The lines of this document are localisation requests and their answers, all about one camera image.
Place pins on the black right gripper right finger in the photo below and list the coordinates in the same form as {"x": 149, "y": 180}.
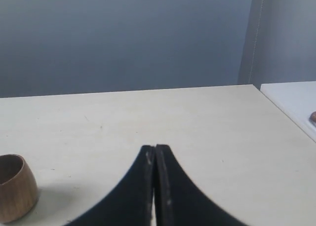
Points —
{"x": 178, "y": 201}

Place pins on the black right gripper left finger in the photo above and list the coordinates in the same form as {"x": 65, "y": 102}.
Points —
{"x": 130, "y": 202}

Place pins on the brown wooden cup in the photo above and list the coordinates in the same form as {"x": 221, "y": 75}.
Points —
{"x": 18, "y": 188}

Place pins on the white side table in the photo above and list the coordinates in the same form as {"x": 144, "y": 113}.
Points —
{"x": 295, "y": 99}

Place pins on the small brown object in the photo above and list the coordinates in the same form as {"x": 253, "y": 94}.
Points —
{"x": 312, "y": 117}

